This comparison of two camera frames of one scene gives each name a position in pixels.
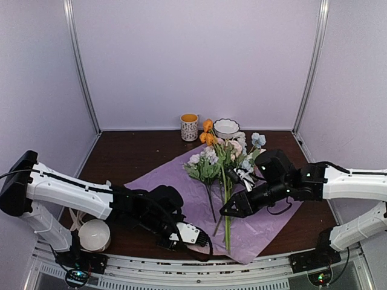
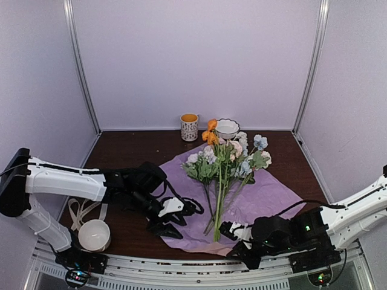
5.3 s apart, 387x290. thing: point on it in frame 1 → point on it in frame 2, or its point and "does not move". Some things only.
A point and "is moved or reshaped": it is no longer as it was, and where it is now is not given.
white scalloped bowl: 225,128 does not move
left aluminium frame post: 69,10 does not move
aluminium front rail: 272,272 does not move
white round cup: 94,235 does not move
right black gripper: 245,207 → 240,250
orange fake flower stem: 207,136 is moved or reshaped
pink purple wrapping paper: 231,237 is moved or reshaped
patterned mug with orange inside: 189,127 does not move
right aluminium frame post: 315,64 does not move
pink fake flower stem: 233,149 is moved or reshaped
